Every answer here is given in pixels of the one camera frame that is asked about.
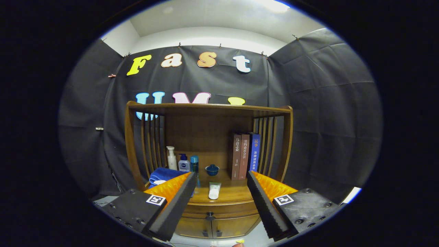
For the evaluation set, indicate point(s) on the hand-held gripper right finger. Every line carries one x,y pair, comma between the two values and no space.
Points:
264,206

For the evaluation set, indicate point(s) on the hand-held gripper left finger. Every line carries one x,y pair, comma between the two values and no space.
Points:
176,206

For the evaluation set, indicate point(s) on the wooden drawer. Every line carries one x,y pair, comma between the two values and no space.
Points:
226,209

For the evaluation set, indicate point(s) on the white cosmetic tube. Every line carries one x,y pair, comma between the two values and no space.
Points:
214,190

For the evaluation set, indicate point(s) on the wooden cabinet door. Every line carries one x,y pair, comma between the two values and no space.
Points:
236,224
192,226

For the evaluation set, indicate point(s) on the wooden countertop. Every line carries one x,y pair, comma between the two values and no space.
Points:
233,192

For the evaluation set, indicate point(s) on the wooden cabinet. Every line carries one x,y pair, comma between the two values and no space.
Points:
205,130

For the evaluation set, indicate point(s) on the blue folded towel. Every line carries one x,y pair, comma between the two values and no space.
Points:
164,173

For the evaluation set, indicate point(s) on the white blue-capped lotion bottle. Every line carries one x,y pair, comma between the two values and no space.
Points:
184,165

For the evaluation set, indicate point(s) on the white pump bottle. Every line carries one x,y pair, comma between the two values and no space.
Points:
171,161

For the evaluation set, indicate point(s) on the teal transparent bottle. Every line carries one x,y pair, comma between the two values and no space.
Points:
194,164

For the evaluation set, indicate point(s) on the blue lidded bowl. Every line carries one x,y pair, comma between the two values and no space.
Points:
212,170

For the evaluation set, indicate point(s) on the reddish brown book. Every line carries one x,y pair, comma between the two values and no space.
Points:
244,157

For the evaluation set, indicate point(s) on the blue book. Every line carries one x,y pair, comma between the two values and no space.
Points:
254,154

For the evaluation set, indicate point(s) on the dark brown book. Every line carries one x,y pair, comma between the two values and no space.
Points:
236,157

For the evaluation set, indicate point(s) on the black backdrop cloth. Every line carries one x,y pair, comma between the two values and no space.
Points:
308,103

